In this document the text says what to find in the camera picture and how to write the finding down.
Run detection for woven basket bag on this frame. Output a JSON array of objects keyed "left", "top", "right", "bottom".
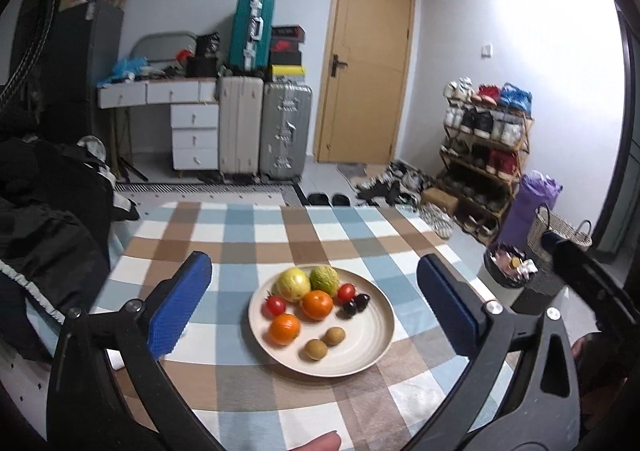
[{"left": 527, "top": 205, "right": 593, "bottom": 252}]

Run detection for white drawer cabinet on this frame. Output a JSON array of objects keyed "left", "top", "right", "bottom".
[{"left": 170, "top": 101, "right": 221, "bottom": 172}]

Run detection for black printed bag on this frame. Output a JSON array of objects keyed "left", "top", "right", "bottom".
[{"left": 195, "top": 33, "right": 221, "bottom": 59}]

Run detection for dark grey refrigerator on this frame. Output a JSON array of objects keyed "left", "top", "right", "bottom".
[{"left": 47, "top": 1, "right": 125, "bottom": 132}]

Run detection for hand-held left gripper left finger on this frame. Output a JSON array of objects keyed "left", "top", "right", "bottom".
[{"left": 47, "top": 251, "right": 226, "bottom": 451}]

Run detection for silver suitcase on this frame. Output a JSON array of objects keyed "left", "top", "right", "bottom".
[{"left": 259, "top": 81, "right": 313, "bottom": 182}]

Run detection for grey arched mirror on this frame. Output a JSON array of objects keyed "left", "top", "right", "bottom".
[{"left": 131, "top": 31, "right": 198, "bottom": 66}]

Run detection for checked tablecloth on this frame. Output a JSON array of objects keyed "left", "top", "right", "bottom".
[{"left": 90, "top": 201, "right": 516, "bottom": 451}]

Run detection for person's left hand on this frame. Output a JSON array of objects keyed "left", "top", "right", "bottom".
[{"left": 280, "top": 430, "right": 343, "bottom": 451}]

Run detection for cream round plate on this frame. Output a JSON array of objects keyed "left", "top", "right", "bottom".
[{"left": 247, "top": 265, "right": 396, "bottom": 377}]

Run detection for rows of shoes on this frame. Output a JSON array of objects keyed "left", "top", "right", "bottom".
[{"left": 440, "top": 77, "right": 533, "bottom": 237}]

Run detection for teal suitcase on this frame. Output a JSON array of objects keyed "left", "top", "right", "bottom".
[{"left": 227, "top": 0, "right": 277, "bottom": 72}]

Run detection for striped rug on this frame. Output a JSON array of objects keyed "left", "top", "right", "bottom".
[{"left": 114, "top": 180, "right": 306, "bottom": 206}]

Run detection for wooden door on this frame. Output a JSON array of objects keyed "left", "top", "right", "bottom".
[{"left": 312, "top": 0, "right": 418, "bottom": 166}]

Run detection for black storage box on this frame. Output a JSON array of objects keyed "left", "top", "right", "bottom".
[{"left": 186, "top": 57, "right": 221, "bottom": 79}]

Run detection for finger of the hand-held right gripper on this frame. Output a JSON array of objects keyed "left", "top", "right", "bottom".
[{"left": 542, "top": 230, "right": 602, "bottom": 288}]

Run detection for yellow round fruit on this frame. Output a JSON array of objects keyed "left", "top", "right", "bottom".
[{"left": 272, "top": 267, "right": 313, "bottom": 303}]

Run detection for small cardboard box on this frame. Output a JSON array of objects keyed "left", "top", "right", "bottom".
[{"left": 421, "top": 188, "right": 460, "bottom": 216}]

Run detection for pile of sneakers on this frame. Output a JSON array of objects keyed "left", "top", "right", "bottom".
[{"left": 354, "top": 160, "right": 456, "bottom": 239}]

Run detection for white desk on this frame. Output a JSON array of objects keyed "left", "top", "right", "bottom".
[{"left": 97, "top": 77, "right": 218, "bottom": 109}]

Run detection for purple bag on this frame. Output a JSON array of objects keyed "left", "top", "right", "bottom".
[{"left": 497, "top": 171, "right": 563, "bottom": 247}]

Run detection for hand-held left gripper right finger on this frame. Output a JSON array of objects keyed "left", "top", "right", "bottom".
[{"left": 400, "top": 253, "right": 583, "bottom": 451}]

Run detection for wooden shoe rack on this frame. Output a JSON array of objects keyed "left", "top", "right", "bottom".
[{"left": 435, "top": 91, "right": 535, "bottom": 244}]

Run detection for black mesh trash bin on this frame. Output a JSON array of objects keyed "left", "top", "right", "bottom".
[{"left": 482, "top": 242, "right": 566, "bottom": 316}]

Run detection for blue plastic bag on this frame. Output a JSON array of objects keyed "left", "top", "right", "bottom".
[{"left": 111, "top": 58, "right": 148, "bottom": 80}]

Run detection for pile of black clothes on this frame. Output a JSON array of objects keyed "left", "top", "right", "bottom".
[{"left": 0, "top": 131, "right": 141, "bottom": 362}]

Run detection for beige suitcase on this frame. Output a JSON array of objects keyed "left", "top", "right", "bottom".
[{"left": 218, "top": 76, "right": 264, "bottom": 176}]

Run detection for black tripod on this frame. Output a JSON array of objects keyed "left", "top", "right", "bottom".
[{"left": 112, "top": 106, "right": 150, "bottom": 182}]

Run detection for grey door mat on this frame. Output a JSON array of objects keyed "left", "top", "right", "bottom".
[{"left": 334, "top": 163, "right": 368, "bottom": 182}]

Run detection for green bumpy fruit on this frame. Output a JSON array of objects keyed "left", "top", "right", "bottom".
[{"left": 309, "top": 266, "right": 341, "bottom": 294}]

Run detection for orange tangerine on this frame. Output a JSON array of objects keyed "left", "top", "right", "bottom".
[
  {"left": 269, "top": 313, "right": 302, "bottom": 347},
  {"left": 300, "top": 290, "right": 334, "bottom": 322}
]

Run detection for black corrugated hose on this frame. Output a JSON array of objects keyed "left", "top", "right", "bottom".
[{"left": 0, "top": 0, "right": 76, "bottom": 104}]

